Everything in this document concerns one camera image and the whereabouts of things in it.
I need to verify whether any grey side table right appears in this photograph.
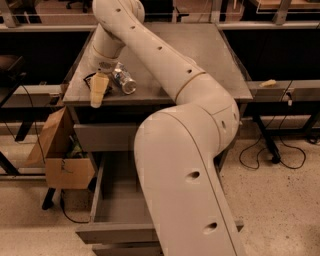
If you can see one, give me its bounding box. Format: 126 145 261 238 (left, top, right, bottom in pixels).
244 80 320 164

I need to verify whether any black cable on floor left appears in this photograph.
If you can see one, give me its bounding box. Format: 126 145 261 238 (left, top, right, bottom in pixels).
59 189 90 225

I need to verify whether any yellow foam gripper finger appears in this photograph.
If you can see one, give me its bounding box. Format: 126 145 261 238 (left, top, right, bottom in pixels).
90 72 109 108

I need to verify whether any small yellow foam piece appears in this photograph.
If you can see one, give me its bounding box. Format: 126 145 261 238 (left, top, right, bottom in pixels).
259 79 276 88

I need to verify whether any black cable on floor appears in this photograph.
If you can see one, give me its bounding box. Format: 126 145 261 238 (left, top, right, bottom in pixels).
238 93 307 170
59 189 90 225

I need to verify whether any black cable on floor right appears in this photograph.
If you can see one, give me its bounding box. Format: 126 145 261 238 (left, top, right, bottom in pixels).
238 93 307 170

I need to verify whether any grey side table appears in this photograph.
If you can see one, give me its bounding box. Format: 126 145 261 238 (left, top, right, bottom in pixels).
244 80 320 164
0 54 68 211

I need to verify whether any brown cardboard box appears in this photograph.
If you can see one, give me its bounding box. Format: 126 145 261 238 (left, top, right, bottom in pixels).
25 107 95 189

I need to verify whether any grey open middle drawer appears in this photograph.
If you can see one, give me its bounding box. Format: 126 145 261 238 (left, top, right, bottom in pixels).
75 151 245 245

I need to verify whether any grey side table left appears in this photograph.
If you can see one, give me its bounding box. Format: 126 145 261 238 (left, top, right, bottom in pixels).
0 54 68 211

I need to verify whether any clear plastic water bottle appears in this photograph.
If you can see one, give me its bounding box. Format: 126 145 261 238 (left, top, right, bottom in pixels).
112 62 136 95

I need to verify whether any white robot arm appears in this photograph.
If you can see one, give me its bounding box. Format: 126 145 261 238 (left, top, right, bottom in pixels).
93 0 246 256

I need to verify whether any dark rxbar chocolate wrapper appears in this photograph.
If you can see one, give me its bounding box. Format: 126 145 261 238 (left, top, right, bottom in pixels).
83 73 112 96

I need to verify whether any black office chair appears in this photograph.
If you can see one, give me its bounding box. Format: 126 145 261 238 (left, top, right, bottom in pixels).
66 0 92 12

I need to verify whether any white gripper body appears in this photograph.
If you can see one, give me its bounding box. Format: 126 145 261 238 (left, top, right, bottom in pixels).
89 46 120 73

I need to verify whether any grey drawer cabinet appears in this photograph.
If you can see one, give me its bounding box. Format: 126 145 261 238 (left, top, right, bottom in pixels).
62 22 254 256

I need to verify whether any grey top drawer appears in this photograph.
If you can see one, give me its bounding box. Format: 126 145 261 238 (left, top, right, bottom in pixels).
74 123 138 152

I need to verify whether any grey bottom drawer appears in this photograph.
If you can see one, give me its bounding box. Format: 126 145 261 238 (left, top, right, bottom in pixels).
92 242 164 256

